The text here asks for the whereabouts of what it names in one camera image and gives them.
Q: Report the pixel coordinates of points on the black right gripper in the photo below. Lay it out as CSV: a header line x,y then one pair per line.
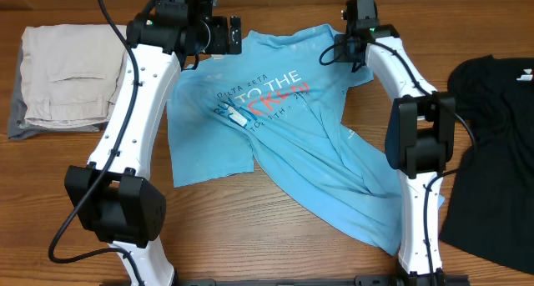
x,y
339,55

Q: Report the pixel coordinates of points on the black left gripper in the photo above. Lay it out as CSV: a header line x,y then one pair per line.
x,y
219,45

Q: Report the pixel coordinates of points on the light blue printed t-shirt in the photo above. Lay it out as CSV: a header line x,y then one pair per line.
x,y
275,106

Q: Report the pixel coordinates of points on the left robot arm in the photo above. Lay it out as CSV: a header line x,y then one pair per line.
x,y
112,195

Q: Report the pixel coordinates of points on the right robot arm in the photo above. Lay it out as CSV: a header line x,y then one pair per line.
x,y
419,139

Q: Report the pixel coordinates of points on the folded beige trousers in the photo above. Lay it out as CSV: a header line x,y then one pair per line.
x,y
71,74

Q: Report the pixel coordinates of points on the black t-shirt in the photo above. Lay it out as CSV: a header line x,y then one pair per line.
x,y
490,212

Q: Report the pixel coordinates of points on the folded grey garment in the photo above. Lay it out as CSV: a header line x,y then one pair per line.
x,y
17,127

